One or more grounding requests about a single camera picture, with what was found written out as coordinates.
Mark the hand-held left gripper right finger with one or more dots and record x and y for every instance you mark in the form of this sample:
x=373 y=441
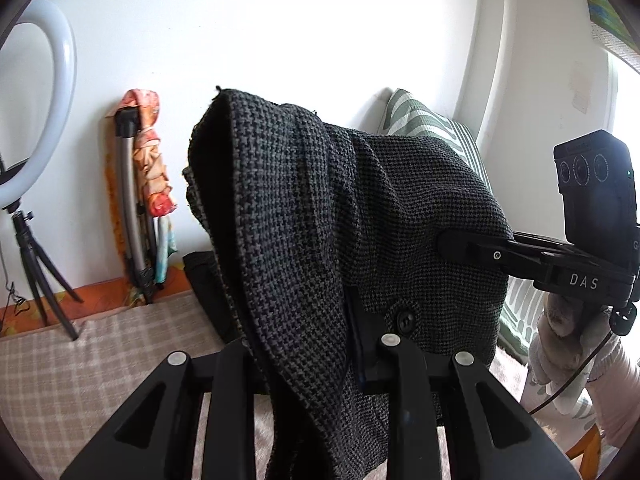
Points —
x=370 y=365

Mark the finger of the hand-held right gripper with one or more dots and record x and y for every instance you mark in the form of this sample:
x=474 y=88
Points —
x=480 y=252

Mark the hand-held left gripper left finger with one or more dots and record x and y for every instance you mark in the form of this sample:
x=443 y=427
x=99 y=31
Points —
x=235 y=375

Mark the grey houndstooth pants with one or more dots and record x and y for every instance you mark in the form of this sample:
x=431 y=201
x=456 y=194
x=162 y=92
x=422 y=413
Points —
x=300 y=210

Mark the person's right forearm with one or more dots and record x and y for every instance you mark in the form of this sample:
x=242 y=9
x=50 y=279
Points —
x=620 y=400

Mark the person's right hand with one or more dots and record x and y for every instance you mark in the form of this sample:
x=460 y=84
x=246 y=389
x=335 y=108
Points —
x=565 y=350

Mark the green striped pillow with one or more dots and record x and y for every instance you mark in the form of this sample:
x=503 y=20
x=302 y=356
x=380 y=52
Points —
x=425 y=120

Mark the orange bed sheet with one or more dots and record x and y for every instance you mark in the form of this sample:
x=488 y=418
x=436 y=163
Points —
x=100 y=295

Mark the green yellow curtain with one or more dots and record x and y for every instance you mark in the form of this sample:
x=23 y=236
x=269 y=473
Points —
x=607 y=15

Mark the black mini tripod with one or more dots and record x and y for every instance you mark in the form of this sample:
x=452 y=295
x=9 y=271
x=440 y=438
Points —
x=30 y=255

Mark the wooden bed frame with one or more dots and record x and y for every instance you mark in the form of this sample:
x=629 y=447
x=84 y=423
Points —
x=586 y=447

